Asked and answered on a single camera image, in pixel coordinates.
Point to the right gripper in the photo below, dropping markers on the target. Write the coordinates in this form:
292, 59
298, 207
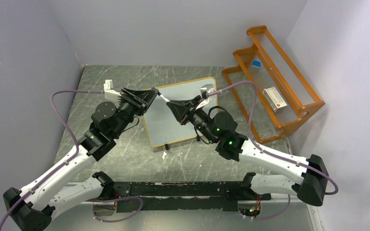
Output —
183, 110

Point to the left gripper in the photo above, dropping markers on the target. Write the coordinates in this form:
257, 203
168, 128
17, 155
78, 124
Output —
147, 96

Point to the blue whiteboard marker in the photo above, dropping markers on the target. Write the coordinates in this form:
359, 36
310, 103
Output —
160, 94

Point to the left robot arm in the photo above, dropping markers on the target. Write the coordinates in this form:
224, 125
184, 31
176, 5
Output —
35, 205

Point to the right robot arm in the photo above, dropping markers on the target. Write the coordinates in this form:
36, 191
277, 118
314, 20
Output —
305, 178

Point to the blue white small object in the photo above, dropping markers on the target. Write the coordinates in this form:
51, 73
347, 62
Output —
256, 64

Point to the orange wooden rack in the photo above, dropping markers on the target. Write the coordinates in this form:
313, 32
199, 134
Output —
278, 71

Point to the white red box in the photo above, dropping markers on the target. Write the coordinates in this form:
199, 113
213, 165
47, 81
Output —
274, 99

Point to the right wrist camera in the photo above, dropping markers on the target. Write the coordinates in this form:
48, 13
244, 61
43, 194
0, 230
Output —
205, 93

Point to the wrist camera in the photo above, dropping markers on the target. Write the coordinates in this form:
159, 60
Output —
110, 87
205, 93

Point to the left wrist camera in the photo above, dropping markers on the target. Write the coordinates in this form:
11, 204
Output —
110, 87

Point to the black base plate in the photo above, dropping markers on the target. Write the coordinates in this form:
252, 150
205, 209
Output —
157, 196

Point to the aluminium rail frame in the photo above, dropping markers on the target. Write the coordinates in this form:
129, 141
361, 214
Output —
297, 217

